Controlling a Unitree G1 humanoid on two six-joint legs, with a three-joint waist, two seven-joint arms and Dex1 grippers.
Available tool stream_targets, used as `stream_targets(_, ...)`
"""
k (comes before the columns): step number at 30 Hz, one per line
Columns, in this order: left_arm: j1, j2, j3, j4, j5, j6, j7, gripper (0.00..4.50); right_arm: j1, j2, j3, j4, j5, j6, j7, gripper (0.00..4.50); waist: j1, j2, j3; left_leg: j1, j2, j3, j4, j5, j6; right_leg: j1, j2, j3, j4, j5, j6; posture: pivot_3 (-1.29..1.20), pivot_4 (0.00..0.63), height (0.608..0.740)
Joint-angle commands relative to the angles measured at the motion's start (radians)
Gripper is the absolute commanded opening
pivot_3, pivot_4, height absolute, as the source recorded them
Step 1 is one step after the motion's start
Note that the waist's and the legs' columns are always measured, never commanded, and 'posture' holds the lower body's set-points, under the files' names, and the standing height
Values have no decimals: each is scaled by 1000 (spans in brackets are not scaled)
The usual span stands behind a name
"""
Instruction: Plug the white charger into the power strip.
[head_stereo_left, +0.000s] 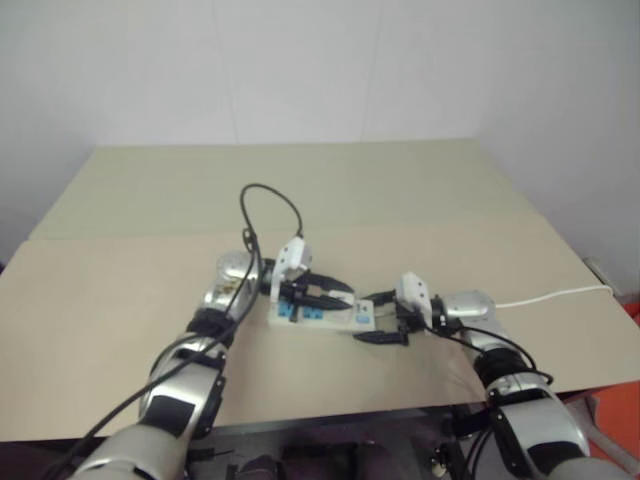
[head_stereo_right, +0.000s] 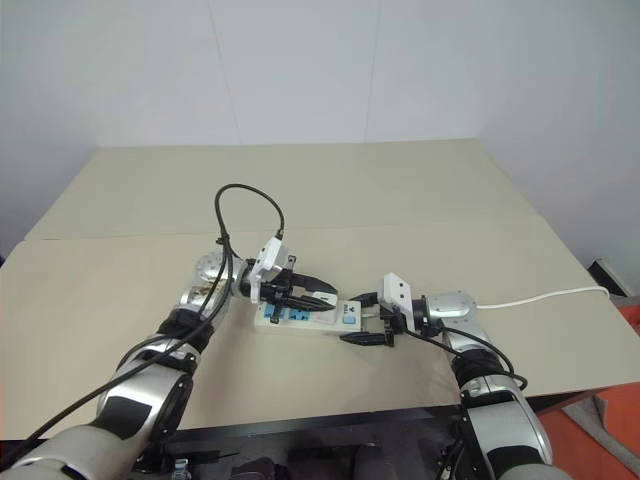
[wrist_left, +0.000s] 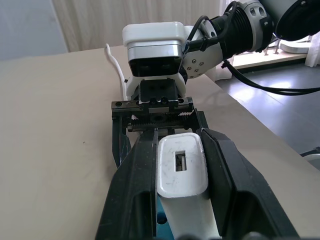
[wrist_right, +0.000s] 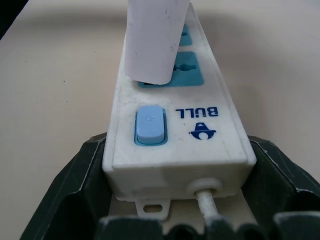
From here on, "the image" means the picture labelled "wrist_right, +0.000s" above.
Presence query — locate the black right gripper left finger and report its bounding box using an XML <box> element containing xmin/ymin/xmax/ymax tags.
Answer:
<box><xmin>20</xmin><ymin>133</ymin><xmax>118</xmax><ymax>240</ymax></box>

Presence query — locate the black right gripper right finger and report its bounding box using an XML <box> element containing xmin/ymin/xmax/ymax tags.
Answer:
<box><xmin>243</xmin><ymin>134</ymin><xmax>320</xmax><ymax>240</ymax></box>

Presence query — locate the white power strip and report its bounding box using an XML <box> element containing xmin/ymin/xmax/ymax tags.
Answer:
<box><xmin>101</xmin><ymin>2</ymin><xmax>256</xmax><ymax>222</ymax></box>

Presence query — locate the white charger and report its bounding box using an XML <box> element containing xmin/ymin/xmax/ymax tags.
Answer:
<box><xmin>124</xmin><ymin>0</ymin><xmax>191</xmax><ymax>86</ymax></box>

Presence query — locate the white power strip cable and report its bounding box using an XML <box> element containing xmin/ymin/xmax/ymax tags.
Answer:
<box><xmin>196</xmin><ymin>190</ymin><xmax>221</xmax><ymax>221</ymax></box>

